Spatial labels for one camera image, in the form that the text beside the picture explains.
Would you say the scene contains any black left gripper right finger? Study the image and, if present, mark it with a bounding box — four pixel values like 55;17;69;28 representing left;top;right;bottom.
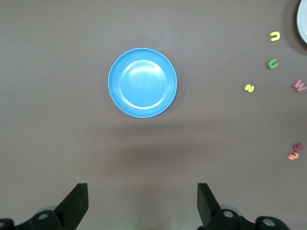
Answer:
197;183;290;230

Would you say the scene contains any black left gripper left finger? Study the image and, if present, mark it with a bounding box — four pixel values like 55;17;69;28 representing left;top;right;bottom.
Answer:
0;183;89;230

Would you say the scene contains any brown table cover mat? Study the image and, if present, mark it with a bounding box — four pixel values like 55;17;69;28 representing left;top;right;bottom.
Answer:
0;0;307;230

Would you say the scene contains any blue plate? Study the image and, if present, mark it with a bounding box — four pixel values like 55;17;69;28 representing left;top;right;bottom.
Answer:
107;47;178;119

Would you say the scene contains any pink foam letter w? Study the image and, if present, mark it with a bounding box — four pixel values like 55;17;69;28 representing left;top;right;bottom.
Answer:
292;79;307;92

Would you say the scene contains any white plate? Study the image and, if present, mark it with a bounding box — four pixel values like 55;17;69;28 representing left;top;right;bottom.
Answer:
296;0;307;45

